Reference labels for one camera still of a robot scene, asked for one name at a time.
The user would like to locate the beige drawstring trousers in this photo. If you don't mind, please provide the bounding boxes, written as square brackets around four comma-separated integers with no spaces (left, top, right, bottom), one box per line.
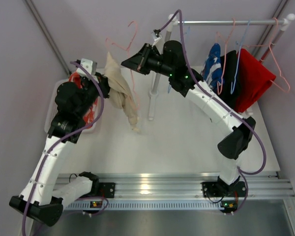
[104,52,140,133]

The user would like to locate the orange white patterned trousers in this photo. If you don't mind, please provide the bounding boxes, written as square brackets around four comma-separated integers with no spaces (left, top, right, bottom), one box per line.
[68,72,98,124]

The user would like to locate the blue wire hanger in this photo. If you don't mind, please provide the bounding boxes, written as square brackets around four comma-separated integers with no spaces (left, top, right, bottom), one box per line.
[167,21,190,94]

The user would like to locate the blue patterned trousers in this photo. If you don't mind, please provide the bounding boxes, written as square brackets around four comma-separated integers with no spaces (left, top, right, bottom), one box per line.
[202,43,222,92]

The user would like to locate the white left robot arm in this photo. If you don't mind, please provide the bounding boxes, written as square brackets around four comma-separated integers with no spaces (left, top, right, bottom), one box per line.
[9,73,110,227]

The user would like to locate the blue hanger with black trousers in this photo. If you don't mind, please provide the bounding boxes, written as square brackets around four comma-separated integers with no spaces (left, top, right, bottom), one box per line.
[230,19,251,94]

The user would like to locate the red trousers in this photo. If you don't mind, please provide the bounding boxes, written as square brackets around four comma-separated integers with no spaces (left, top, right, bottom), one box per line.
[234,49,276,113]

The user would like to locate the white plastic basket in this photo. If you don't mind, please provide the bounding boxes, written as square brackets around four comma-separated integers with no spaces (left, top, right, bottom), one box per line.
[44,79,100,133]

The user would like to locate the white clothes rack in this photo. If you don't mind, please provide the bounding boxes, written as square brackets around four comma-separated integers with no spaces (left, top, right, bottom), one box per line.
[147,14,295,121]

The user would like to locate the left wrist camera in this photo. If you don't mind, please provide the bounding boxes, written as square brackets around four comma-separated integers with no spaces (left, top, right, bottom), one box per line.
[76,59,97,77]

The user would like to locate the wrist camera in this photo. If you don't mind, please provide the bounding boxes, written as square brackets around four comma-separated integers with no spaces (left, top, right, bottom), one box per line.
[76,59,97,77]
[151,29,162,46]

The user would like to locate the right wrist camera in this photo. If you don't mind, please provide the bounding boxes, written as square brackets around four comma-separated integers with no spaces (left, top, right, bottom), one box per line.
[151,29,162,46]

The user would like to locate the black drawstring trousers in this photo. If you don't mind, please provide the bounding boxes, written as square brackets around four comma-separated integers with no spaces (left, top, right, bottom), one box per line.
[219,50,241,110]

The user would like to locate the grey slotted cable duct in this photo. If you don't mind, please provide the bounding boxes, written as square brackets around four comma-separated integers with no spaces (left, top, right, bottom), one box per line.
[65,200,223,210]

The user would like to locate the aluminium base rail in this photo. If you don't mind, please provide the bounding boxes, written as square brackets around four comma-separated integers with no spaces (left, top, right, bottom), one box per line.
[56,172,295,201]

